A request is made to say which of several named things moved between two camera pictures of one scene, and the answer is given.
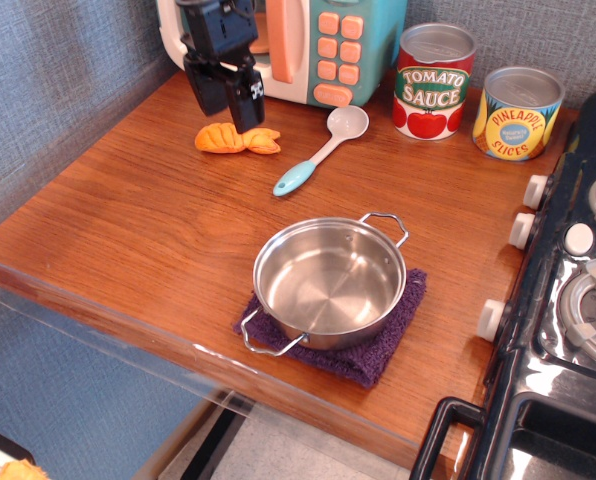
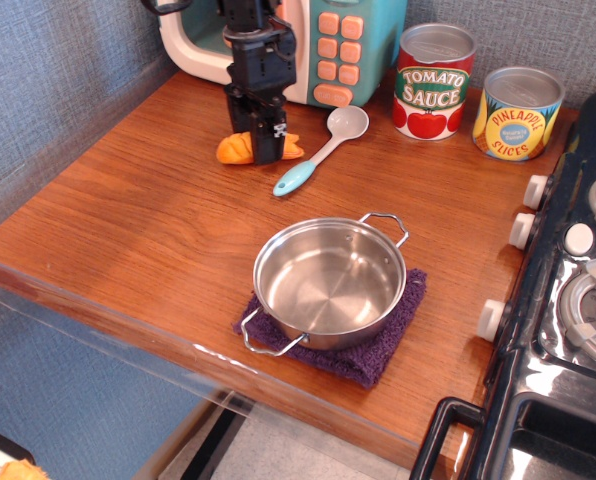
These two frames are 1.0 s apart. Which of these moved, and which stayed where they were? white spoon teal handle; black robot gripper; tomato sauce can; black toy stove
Moved: black robot gripper
Stayed: black toy stove; white spoon teal handle; tomato sauce can
